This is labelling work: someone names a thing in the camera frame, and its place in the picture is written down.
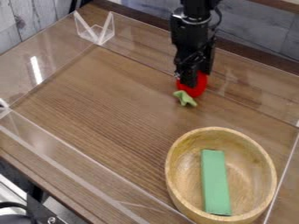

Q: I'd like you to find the red felt fruit green leaf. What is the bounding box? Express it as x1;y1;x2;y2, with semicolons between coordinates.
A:
173;71;209;107

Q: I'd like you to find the wooden oval bowl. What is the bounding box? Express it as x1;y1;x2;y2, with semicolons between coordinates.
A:
165;127;277;224

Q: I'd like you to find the clear acrylic tray enclosure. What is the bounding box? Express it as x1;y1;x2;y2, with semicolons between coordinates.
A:
0;6;299;224

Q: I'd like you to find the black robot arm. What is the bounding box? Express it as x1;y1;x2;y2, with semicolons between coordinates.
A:
170;0;222;88

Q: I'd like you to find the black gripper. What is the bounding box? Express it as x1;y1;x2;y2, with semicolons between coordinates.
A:
170;7;218;88

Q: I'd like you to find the black clamp with cable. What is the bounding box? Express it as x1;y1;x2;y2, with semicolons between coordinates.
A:
0;194;63;224

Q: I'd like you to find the green rectangular block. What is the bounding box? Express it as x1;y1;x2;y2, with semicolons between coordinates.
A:
201;150;233;216

